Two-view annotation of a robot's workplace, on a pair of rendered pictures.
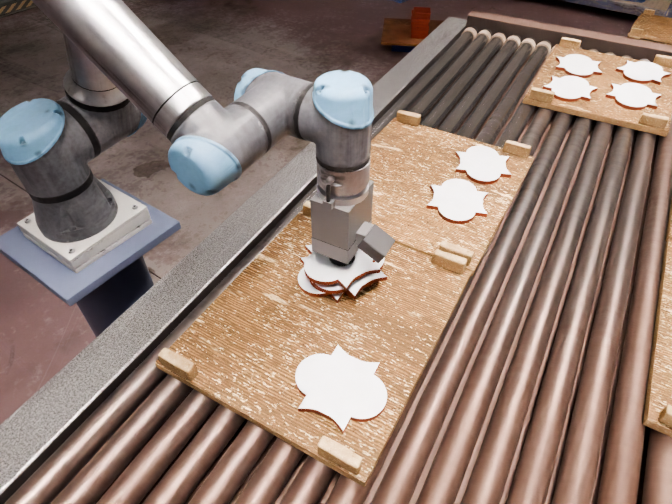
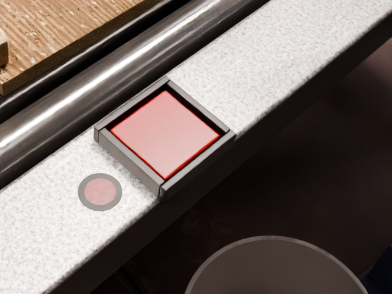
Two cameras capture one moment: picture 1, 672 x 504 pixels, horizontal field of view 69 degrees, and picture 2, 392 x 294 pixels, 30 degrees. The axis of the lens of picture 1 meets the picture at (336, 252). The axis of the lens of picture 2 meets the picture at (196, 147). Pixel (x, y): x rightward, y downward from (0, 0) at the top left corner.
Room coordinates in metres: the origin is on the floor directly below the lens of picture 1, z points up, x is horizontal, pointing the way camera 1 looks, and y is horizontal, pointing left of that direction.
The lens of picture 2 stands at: (1.44, 0.03, 1.37)
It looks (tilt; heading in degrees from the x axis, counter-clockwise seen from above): 54 degrees down; 185
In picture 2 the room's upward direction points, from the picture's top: 12 degrees clockwise
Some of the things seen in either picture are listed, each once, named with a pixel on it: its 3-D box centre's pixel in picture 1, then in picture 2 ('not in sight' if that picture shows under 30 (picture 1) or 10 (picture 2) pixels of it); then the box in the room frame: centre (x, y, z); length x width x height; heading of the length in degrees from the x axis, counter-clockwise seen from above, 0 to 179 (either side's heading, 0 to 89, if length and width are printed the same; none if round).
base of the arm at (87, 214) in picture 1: (69, 197); not in sight; (0.76, 0.52, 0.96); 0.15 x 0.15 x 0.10
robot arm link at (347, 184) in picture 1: (342, 172); not in sight; (0.57, -0.01, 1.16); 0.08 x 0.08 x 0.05
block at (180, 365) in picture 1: (178, 364); not in sight; (0.39, 0.23, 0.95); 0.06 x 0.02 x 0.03; 60
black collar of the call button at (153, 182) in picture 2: not in sight; (164, 136); (1.12, -0.02, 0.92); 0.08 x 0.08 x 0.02; 61
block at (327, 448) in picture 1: (339, 455); not in sight; (0.26, 0.00, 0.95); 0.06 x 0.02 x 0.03; 60
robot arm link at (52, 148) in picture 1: (45, 145); not in sight; (0.76, 0.52, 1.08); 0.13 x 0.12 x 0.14; 148
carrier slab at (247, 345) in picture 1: (326, 316); not in sight; (0.49, 0.02, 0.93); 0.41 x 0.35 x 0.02; 150
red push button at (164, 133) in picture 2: not in sight; (164, 137); (1.12, -0.02, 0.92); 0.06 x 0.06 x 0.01; 61
